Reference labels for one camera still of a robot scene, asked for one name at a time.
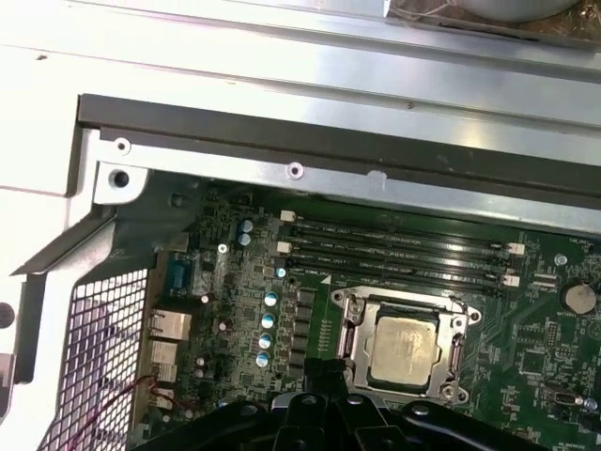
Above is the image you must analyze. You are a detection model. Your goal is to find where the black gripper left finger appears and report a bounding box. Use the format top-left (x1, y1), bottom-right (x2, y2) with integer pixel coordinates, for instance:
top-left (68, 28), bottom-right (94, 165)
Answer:
top-left (162, 359), bottom-right (332, 451)

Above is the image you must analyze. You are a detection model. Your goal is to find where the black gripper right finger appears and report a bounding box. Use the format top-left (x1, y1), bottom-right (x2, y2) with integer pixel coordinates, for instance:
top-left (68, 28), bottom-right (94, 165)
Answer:
top-left (328, 359), bottom-right (544, 451)

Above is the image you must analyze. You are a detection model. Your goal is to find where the metal wire locking lever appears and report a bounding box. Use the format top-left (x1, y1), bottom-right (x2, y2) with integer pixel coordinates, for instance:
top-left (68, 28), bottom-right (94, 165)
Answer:
top-left (349, 383), bottom-right (470, 409)
top-left (333, 288), bottom-right (481, 325)

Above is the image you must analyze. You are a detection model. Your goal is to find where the silver-topped CPU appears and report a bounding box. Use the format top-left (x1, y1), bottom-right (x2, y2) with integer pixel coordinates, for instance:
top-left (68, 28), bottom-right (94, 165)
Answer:
top-left (370, 313), bottom-right (445, 384)

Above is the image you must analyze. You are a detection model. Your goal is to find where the metal socket cover frame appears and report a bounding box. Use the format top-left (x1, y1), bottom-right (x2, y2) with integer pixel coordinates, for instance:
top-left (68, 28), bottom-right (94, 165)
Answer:
top-left (347, 294), bottom-right (469, 392)

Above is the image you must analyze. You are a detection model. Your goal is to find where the CPU socket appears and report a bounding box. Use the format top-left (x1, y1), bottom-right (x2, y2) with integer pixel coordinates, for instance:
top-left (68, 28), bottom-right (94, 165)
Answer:
top-left (330, 286), bottom-right (484, 408)

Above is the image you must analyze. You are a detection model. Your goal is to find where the metal rear port block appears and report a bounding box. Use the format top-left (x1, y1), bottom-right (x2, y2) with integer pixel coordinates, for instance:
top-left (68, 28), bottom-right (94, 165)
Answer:
top-left (149, 340), bottom-right (180, 382)
top-left (150, 385), bottom-right (176, 411)
top-left (148, 308), bottom-right (194, 343)

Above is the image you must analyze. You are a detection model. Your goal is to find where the green motherboard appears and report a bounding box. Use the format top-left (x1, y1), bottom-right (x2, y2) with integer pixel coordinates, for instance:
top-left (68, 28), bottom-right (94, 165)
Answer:
top-left (149, 180), bottom-right (601, 451)

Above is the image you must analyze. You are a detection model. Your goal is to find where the blue rear port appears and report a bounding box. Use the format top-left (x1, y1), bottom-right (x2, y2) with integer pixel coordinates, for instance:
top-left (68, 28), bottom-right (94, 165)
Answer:
top-left (164, 261), bottom-right (197, 298)

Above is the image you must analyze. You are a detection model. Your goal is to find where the silver coin battery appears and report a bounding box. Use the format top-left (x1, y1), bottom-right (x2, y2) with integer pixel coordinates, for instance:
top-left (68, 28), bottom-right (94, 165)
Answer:
top-left (562, 280), bottom-right (599, 317)

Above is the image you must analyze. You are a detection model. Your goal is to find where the black and grey PC case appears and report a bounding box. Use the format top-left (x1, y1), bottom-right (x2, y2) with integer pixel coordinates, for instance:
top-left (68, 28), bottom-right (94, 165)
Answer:
top-left (8, 92), bottom-right (601, 451)

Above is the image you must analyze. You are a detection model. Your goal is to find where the thin red wire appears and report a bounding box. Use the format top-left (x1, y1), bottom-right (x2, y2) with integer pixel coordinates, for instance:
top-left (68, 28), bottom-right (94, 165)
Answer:
top-left (58, 373), bottom-right (192, 451)

